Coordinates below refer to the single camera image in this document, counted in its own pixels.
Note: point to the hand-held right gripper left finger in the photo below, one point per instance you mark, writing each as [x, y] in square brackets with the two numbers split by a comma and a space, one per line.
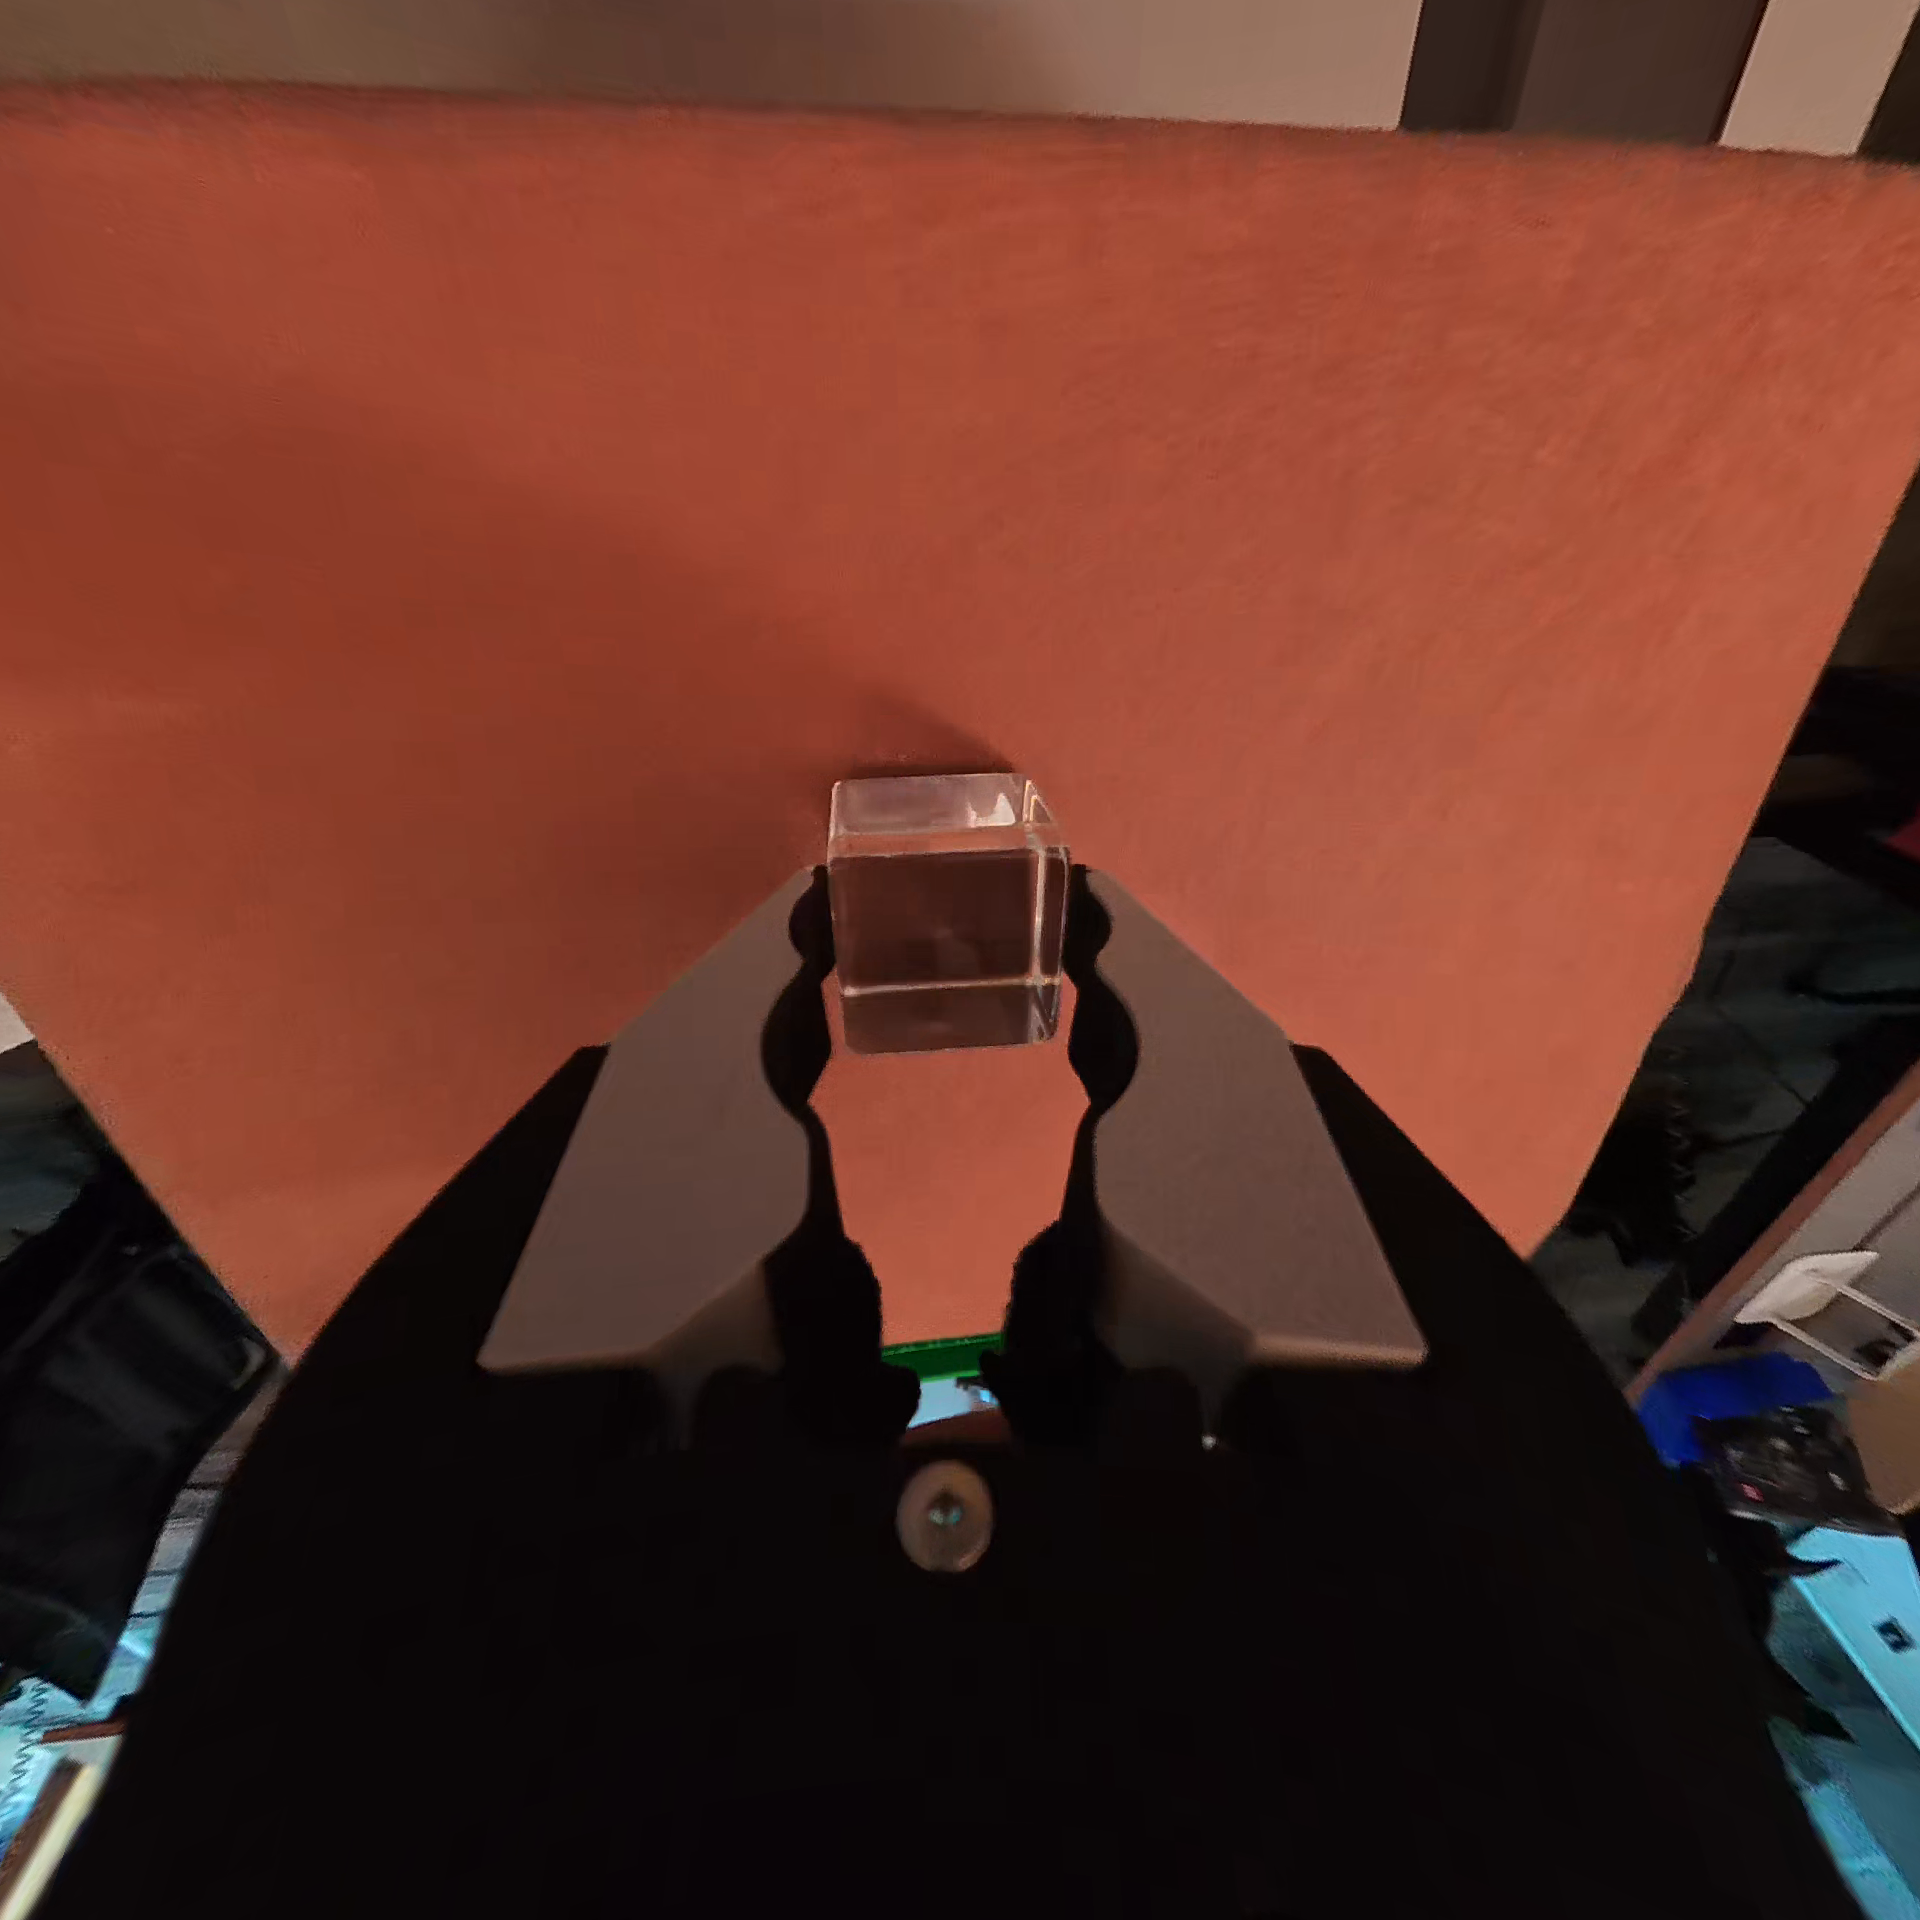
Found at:
[661, 1200]

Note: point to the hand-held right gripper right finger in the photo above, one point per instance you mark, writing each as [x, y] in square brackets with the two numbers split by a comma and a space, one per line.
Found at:
[1231, 1200]

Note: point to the green plastic bin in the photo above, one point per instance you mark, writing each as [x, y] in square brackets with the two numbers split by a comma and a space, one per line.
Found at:
[939, 1355]

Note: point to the clear acrylic cube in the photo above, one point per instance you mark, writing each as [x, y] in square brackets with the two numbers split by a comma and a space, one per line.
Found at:
[945, 931]

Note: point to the light grey desk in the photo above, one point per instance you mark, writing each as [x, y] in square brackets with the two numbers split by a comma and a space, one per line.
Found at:
[600, 45]

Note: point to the small blue container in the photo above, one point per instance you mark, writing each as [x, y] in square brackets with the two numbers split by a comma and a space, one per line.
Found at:
[1711, 1402]

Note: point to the brown edged grey table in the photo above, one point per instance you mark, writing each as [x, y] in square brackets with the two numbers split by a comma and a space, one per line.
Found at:
[1801, 1200]

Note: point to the black office chair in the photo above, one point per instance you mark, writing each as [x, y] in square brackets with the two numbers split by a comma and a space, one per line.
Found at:
[105, 1424]

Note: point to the white display stand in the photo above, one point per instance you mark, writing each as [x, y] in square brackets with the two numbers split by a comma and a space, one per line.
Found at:
[1823, 1290]

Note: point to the black glitter packet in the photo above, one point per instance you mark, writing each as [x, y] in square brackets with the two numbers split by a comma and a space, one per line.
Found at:
[1779, 1462]

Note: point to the wooden panel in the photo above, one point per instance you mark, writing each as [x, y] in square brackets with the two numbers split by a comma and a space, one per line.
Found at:
[1890, 1440]

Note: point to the rust brown felt bag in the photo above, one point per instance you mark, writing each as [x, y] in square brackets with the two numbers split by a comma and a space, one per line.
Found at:
[600, 450]

